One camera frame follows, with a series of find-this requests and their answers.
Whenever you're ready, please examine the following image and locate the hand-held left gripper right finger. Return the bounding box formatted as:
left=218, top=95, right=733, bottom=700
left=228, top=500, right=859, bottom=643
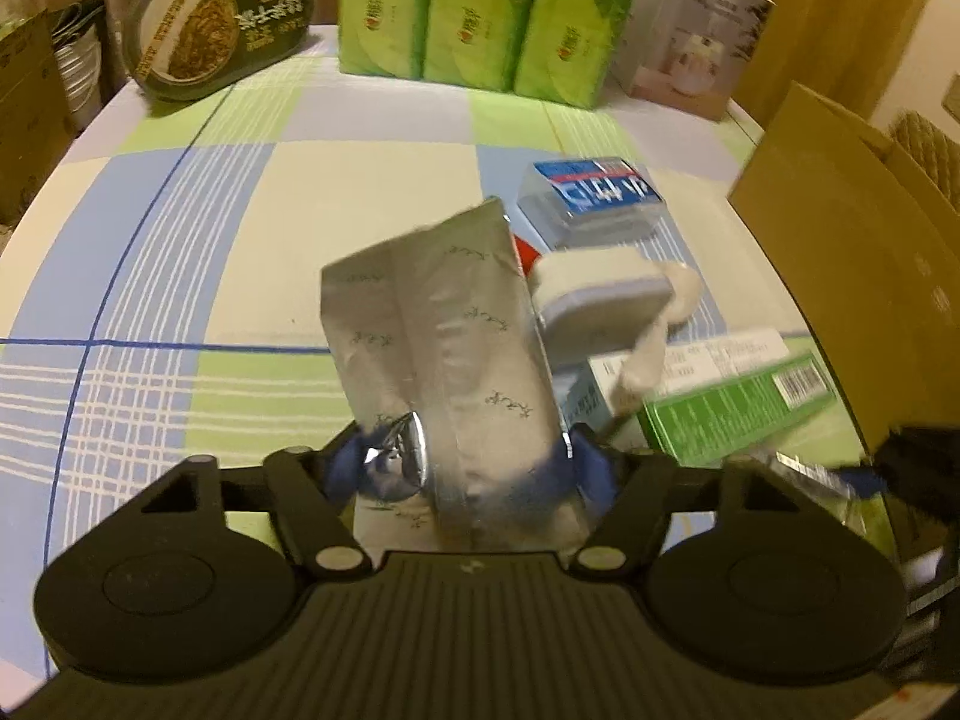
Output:
left=568, top=426, right=797, bottom=576

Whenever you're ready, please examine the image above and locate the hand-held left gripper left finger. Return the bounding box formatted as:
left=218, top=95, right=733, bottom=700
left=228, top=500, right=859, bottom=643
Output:
left=139, top=424, right=410, bottom=578

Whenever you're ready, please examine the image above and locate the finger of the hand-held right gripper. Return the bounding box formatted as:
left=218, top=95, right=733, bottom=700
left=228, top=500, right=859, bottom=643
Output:
left=836, top=465, right=887, bottom=494

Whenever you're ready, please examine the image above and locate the small silver foil packet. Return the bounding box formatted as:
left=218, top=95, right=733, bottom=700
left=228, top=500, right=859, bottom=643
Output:
left=772, top=452, right=860, bottom=530

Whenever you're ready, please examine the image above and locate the white and blue medicine box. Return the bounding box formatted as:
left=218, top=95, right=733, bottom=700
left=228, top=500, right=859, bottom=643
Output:
left=555, top=356, right=650, bottom=452

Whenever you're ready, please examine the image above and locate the green and white medicine box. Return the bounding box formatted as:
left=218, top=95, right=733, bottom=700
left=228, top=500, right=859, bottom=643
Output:
left=637, top=328, right=837, bottom=466

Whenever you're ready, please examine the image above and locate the silver foil pouch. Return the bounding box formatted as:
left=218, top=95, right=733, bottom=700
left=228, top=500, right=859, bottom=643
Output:
left=319, top=196, right=601, bottom=552

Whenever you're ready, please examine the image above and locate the red snack packet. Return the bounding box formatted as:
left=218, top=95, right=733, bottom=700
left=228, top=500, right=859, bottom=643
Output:
left=512, top=234, right=545, bottom=280

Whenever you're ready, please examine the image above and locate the blue plastic floss box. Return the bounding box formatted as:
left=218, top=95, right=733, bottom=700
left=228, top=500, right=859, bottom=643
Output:
left=517, top=157, right=668, bottom=248

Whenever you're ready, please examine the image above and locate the beige quilted chair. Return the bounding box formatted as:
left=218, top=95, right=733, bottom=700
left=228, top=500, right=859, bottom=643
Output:
left=889, top=111, right=960, bottom=211

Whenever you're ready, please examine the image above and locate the white humidifier box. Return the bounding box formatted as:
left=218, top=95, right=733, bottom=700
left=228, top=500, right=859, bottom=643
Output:
left=611, top=0, right=777, bottom=122

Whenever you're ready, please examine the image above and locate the oval instant noodle bowl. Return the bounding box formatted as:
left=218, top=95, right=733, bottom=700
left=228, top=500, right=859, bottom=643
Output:
left=124, top=0, right=314, bottom=104

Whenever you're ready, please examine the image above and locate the yellow curtain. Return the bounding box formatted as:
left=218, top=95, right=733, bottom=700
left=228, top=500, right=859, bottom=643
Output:
left=739, top=0, right=942, bottom=128

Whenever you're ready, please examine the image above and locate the bundle of green tissue packs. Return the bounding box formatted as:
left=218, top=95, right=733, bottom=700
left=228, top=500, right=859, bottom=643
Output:
left=337, top=0, right=650, bottom=110

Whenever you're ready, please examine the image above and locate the small brown cardboard box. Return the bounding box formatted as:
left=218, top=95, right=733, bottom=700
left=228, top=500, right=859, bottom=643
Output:
left=0, top=11, right=80, bottom=226

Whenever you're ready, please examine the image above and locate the white ribbed container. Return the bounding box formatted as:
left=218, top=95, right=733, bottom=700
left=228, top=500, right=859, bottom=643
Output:
left=51, top=0, right=104, bottom=115

